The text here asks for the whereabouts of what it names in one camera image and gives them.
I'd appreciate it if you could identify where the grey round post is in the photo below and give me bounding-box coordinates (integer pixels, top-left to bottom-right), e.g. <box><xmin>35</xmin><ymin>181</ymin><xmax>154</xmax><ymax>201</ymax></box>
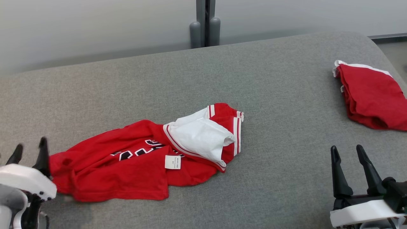
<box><xmin>190</xmin><ymin>21</ymin><xmax>203</xmax><ymax>49</ymax></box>
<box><xmin>209</xmin><ymin>17</ymin><xmax>221</xmax><ymax>47</ymax></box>

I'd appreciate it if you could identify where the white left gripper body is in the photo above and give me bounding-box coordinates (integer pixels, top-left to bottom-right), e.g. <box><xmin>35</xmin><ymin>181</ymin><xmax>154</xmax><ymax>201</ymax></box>
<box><xmin>0</xmin><ymin>163</ymin><xmax>57</xmax><ymax>202</ymax></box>

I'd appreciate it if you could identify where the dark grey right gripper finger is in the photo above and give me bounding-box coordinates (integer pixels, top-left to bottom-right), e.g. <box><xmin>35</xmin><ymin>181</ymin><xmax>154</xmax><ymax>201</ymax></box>
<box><xmin>331</xmin><ymin>145</ymin><xmax>354</xmax><ymax>198</ymax></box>
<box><xmin>356</xmin><ymin>144</ymin><xmax>386</xmax><ymax>196</ymax></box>

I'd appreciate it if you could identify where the grey vertical wall frame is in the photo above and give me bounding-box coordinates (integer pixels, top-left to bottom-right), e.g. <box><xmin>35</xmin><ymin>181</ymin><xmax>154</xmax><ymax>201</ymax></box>
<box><xmin>196</xmin><ymin>0</ymin><xmax>216</xmax><ymax>47</ymax></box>

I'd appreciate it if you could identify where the red shirts stack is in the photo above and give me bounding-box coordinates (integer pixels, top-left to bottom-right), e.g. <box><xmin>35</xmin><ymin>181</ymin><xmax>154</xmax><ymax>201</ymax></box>
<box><xmin>332</xmin><ymin>60</ymin><xmax>407</xmax><ymax>131</ymax></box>

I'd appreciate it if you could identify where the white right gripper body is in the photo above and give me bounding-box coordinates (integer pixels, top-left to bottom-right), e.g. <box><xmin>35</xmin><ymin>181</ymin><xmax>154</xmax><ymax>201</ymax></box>
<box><xmin>330</xmin><ymin>193</ymin><xmax>407</xmax><ymax>228</ymax></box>

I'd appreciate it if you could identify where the dark grey floor rail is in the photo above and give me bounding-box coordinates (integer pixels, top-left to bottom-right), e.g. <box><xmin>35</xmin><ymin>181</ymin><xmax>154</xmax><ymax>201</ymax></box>
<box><xmin>368</xmin><ymin>33</ymin><xmax>407</xmax><ymax>44</ymax></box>

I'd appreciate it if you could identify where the red jersey with number print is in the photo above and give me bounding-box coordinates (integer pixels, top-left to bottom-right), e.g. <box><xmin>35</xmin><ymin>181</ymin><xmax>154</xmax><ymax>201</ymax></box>
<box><xmin>49</xmin><ymin>102</ymin><xmax>245</xmax><ymax>203</ymax></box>

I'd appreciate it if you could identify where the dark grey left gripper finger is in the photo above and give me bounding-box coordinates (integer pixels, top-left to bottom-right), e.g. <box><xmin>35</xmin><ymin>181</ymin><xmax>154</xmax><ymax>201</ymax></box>
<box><xmin>6</xmin><ymin>144</ymin><xmax>24</xmax><ymax>166</ymax></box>
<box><xmin>32</xmin><ymin>137</ymin><xmax>51</xmax><ymax>178</ymax></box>

